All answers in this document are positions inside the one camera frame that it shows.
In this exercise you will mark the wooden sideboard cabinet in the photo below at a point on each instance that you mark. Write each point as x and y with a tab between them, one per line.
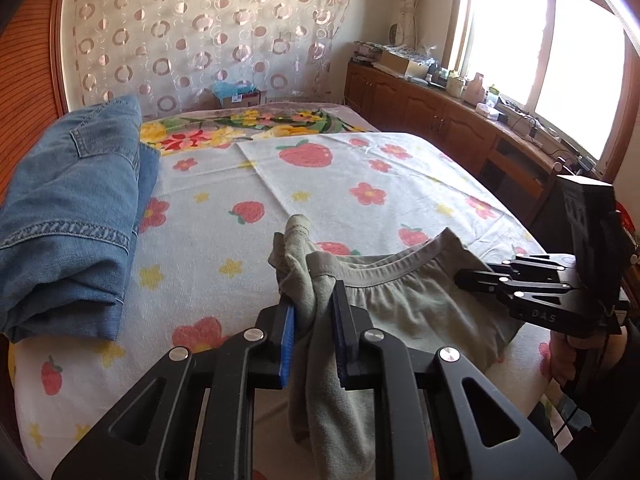
520	174

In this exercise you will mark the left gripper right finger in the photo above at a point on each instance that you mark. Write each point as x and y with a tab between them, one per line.
436	415

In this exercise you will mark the sheer circle-pattern curtain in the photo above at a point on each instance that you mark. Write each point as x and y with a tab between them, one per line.
169	53

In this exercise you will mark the wooden louvered wardrobe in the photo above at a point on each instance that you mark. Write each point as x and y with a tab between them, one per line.
32	87

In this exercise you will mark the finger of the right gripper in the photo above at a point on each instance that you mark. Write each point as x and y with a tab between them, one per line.
500	282
537	262

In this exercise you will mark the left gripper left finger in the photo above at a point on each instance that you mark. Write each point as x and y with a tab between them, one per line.
191	415

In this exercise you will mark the white floral strawberry blanket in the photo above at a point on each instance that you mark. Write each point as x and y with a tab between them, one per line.
230	231

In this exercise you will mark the pink floral bed sheet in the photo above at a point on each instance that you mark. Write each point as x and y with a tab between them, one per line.
220	128

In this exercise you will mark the folded blue jeans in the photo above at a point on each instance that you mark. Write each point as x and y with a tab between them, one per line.
70	224

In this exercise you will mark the grey-green pants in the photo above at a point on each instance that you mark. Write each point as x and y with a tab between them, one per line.
411	295

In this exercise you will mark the cardboard box on sideboard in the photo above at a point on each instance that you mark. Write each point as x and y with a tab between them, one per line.
403	66

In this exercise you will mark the pink plastic bottle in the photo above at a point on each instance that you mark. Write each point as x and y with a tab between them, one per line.
475	93

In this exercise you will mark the cardboard box with blue cloth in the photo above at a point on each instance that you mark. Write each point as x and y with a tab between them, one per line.
230	95

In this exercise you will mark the window with wooden frame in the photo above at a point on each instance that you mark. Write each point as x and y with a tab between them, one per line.
571	64

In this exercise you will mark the person's right hand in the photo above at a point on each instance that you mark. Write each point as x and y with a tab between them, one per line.
565	351

